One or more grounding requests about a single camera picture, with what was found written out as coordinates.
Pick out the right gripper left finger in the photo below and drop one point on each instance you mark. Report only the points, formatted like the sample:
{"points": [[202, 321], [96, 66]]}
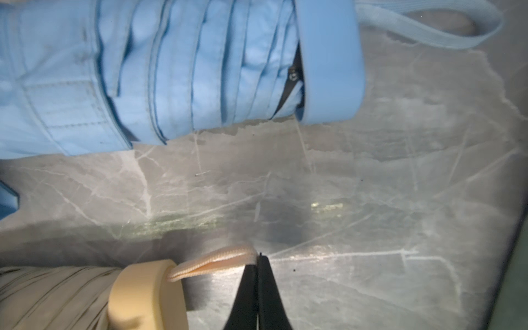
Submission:
{"points": [[244, 311]]}

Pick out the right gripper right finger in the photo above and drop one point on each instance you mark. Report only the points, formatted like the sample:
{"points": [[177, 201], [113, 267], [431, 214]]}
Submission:
{"points": [[271, 312]]}

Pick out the beige sleeved umbrella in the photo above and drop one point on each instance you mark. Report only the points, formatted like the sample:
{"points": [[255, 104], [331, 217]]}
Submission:
{"points": [[141, 296]]}

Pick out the blue umbrella sleeve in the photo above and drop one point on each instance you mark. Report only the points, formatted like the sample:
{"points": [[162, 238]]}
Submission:
{"points": [[9, 201]]}

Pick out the blue sleeved umbrella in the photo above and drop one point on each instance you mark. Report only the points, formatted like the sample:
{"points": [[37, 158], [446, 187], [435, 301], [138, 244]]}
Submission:
{"points": [[80, 77]]}

